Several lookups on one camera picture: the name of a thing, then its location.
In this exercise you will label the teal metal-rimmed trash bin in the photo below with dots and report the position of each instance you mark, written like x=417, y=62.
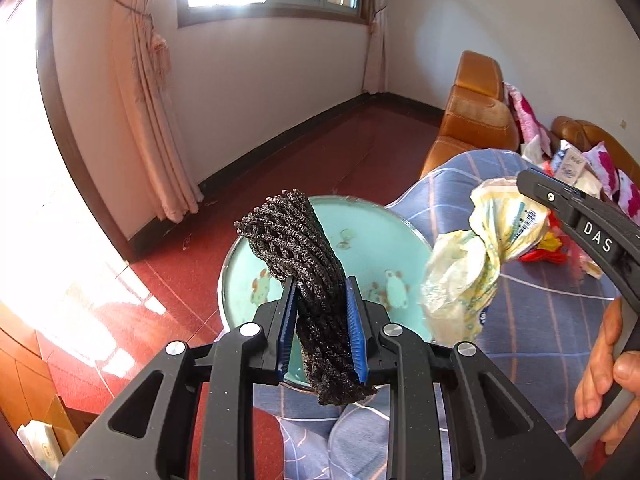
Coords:
x=360, y=230

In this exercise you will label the person's right hand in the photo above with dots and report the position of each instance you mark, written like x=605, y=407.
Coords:
x=597, y=375

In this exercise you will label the dark wooden door frame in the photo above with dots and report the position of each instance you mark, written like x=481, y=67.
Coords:
x=75, y=135

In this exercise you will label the orange leather sofa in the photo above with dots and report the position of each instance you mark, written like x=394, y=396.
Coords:
x=475, y=120

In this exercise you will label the cream plastic wrapper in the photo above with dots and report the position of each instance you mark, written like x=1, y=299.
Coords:
x=465, y=280

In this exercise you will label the narrow pink curtain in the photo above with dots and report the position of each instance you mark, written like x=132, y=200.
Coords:
x=377, y=35

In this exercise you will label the white box with blue stripes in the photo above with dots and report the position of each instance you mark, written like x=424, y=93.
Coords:
x=570, y=162

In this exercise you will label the long pink curtain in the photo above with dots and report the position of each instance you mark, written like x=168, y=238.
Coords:
x=150, y=110

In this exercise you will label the blue checked tablecloth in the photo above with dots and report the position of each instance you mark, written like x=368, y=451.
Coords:
x=545, y=310

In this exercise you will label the wooden cabinet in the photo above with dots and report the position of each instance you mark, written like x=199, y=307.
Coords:
x=30, y=360

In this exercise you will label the black mesh scrubber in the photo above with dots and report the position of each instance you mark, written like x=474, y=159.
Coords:
x=300, y=240

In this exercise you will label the red yellow plastic wrapper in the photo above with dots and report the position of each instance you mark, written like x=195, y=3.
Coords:
x=542, y=255

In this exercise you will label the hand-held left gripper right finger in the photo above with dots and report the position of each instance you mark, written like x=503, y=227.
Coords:
x=356, y=330

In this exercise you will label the white tissue packet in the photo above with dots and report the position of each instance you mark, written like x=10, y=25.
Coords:
x=536, y=147

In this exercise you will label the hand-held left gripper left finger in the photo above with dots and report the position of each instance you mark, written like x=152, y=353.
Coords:
x=287, y=327

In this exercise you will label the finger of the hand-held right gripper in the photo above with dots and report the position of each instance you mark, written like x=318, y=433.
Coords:
x=545, y=187

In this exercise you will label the crumpled white paper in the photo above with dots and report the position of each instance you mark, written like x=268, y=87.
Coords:
x=589, y=184

